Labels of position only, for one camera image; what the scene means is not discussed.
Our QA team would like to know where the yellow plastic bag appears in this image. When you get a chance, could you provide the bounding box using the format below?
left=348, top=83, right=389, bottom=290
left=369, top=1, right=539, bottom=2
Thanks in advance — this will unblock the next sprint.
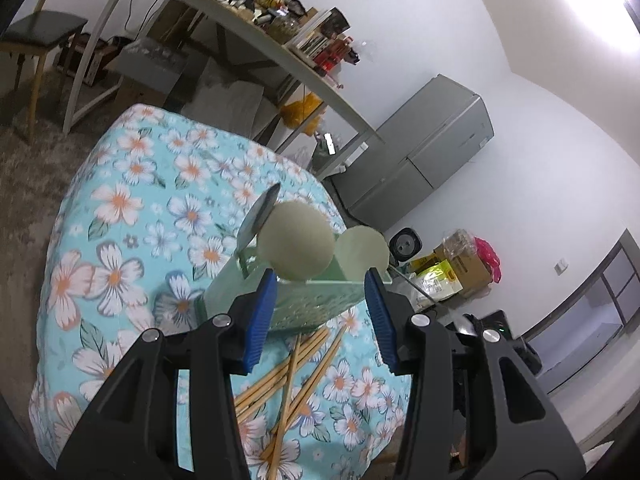
left=280, top=92, right=326, bottom=136

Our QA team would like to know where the red cooking oil bottle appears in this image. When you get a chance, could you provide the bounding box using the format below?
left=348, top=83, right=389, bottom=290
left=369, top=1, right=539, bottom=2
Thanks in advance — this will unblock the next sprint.
left=316, top=42, right=351, bottom=75

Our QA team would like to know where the silver refrigerator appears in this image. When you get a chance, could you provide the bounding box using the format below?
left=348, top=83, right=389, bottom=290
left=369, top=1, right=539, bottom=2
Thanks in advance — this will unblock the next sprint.
left=330, top=74, right=496, bottom=233

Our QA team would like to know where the grey desk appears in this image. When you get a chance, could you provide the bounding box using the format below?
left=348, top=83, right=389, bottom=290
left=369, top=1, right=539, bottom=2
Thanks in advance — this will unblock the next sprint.
left=62, top=0, right=386, bottom=156

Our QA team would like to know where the green plastic utensil holder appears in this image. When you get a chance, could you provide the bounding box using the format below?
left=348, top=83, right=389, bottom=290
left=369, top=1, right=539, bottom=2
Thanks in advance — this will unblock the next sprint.
left=202, top=245, right=396, bottom=333

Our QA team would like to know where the black rice cooker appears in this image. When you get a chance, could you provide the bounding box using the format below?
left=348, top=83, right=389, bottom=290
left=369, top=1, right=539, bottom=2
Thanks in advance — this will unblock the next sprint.
left=387, top=227, right=423, bottom=266

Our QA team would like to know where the crumpled clear plastic bag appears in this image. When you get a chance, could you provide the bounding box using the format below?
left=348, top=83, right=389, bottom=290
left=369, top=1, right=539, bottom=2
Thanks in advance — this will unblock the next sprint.
left=440, top=229, right=476, bottom=256

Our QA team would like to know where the blue floral blanket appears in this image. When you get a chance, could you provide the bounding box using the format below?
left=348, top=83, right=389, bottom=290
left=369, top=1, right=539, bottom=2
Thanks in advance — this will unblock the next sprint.
left=29, top=104, right=416, bottom=480

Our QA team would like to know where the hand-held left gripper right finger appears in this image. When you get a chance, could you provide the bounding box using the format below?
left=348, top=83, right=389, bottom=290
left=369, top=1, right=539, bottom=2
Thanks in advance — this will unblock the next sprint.
left=364, top=268, right=586, bottom=480

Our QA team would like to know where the glass jar of dried food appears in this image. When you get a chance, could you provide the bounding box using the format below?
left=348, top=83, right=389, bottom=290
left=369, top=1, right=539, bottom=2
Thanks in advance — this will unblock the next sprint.
left=267, top=17, right=301, bottom=43

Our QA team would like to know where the pink bag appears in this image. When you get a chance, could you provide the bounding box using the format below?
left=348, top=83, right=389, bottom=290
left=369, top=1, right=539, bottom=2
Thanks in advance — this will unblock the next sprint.
left=472, top=236, right=501, bottom=281

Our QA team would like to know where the brown cardboard box under desk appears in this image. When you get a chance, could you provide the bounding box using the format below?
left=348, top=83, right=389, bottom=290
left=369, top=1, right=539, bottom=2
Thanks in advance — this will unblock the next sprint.
left=150, top=0, right=201, bottom=43

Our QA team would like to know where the dark green bag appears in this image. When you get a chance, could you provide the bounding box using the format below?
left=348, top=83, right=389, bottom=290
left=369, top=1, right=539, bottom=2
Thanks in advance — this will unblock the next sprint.
left=312, top=135, right=351, bottom=176

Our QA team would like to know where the wooden chair with dark seat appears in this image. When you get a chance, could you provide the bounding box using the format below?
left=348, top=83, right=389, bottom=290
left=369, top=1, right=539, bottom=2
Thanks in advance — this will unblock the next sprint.
left=0, top=0, right=90, bottom=141

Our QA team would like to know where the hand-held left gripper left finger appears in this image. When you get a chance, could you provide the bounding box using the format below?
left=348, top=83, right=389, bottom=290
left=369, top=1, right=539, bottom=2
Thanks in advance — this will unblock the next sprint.
left=57, top=268, right=278, bottom=480

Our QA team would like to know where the pile of bamboo chopsticks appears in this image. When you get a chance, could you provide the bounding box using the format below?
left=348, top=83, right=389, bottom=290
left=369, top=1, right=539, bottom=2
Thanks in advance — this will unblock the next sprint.
left=232, top=327, right=346, bottom=480

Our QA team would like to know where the dark printed box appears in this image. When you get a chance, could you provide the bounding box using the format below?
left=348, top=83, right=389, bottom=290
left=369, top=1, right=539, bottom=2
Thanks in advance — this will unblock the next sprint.
left=320, top=8, right=351, bottom=33

